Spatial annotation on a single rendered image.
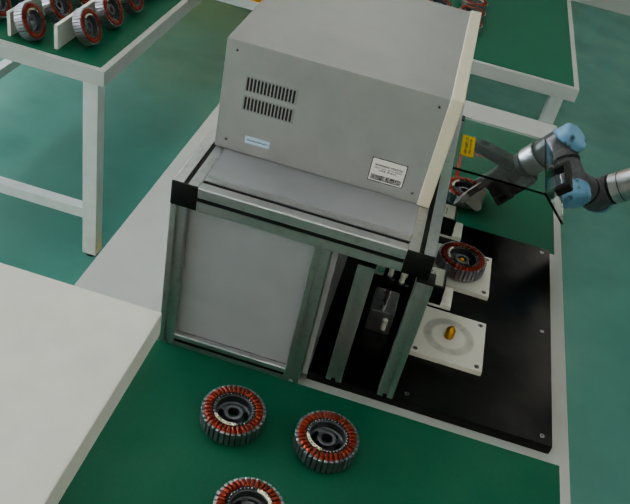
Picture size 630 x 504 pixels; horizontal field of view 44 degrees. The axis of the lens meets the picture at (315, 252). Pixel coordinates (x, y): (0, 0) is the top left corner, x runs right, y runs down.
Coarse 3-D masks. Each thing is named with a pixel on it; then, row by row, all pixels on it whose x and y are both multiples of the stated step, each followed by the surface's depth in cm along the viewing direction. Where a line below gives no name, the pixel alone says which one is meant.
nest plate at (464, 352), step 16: (432, 320) 161; (448, 320) 162; (464, 320) 163; (416, 336) 156; (432, 336) 157; (464, 336) 159; (480, 336) 160; (416, 352) 153; (432, 352) 154; (448, 352) 154; (464, 352) 155; (480, 352) 156; (464, 368) 152; (480, 368) 152
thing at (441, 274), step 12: (384, 276) 151; (396, 276) 152; (408, 276) 152; (444, 276) 151; (384, 288) 151; (396, 288) 150; (408, 288) 149; (444, 288) 148; (384, 300) 153; (432, 300) 149; (444, 300) 151
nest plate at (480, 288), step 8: (488, 264) 180; (488, 272) 178; (448, 280) 173; (456, 280) 173; (480, 280) 175; (488, 280) 176; (456, 288) 172; (464, 288) 172; (472, 288) 172; (480, 288) 173; (488, 288) 173; (472, 296) 172; (480, 296) 171; (488, 296) 171
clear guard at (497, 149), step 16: (464, 128) 170; (480, 128) 171; (496, 128) 173; (480, 144) 165; (496, 144) 167; (512, 144) 168; (528, 144) 170; (544, 144) 171; (464, 160) 158; (480, 160) 160; (496, 160) 161; (512, 160) 162; (528, 160) 164; (544, 160) 165; (480, 176) 155; (496, 176) 156; (512, 176) 157; (528, 176) 158; (544, 176) 160; (560, 176) 172; (544, 192) 154; (560, 208) 160
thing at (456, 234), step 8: (448, 208) 170; (456, 208) 171; (448, 216) 168; (456, 216) 168; (448, 224) 168; (456, 224) 173; (440, 232) 169; (448, 232) 168; (456, 232) 171; (456, 240) 170
